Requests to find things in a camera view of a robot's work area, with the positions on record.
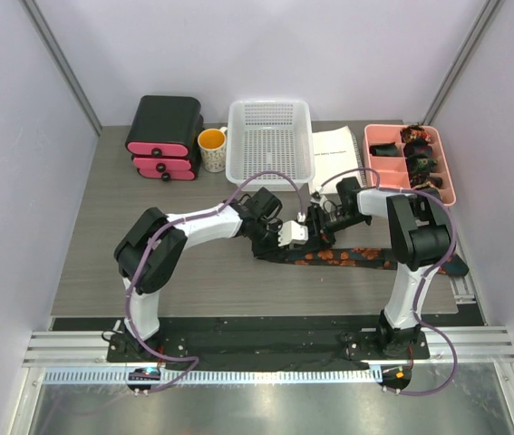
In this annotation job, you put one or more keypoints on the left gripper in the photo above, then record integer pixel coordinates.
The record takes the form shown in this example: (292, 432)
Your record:
(273, 250)

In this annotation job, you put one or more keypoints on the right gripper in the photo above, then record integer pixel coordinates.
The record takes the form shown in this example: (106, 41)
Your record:
(319, 232)

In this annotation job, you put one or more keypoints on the black orange floral tie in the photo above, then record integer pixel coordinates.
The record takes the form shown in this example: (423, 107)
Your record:
(375, 258)

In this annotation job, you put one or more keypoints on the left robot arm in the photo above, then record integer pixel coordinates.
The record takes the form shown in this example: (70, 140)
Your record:
(149, 254)

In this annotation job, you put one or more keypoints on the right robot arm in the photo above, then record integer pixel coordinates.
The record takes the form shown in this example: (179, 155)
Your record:
(422, 240)

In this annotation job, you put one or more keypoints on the white paper booklet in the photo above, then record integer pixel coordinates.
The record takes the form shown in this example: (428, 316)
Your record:
(335, 151)

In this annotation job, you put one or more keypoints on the white perforated plastic basket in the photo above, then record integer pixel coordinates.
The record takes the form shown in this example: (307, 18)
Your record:
(270, 136)

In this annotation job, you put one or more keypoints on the floral mug yellow inside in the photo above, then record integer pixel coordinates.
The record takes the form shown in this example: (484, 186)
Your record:
(212, 144)

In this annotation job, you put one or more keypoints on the green dark rolled tie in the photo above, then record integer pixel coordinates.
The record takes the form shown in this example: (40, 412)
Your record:
(419, 167)

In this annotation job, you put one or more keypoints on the red patterned rolled tie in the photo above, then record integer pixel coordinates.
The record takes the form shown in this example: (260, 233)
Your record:
(415, 132)

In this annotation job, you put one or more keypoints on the blue red rolled tie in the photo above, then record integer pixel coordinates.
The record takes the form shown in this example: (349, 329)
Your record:
(417, 149)

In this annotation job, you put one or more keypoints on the black pink drawer box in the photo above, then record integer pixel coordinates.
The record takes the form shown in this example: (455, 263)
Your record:
(163, 138)

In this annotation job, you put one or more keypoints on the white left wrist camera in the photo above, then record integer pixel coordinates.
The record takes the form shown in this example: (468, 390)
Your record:
(292, 232)

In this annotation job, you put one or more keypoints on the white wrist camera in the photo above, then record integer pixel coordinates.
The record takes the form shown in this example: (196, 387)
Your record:
(292, 232)
(319, 200)

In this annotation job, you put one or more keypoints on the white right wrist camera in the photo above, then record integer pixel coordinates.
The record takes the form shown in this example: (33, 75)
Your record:
(319, 200)

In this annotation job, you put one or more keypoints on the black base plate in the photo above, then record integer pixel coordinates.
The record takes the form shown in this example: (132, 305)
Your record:
(279, 339)

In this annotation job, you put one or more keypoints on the slotted cable duct rail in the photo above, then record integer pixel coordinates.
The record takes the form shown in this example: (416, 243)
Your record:
(143, 376)

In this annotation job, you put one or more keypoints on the aluminium corner frame post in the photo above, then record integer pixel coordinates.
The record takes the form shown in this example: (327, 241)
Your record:
(481, 25)

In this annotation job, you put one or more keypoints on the left aluminium frame post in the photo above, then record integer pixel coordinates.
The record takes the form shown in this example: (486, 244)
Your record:
(55, 50)

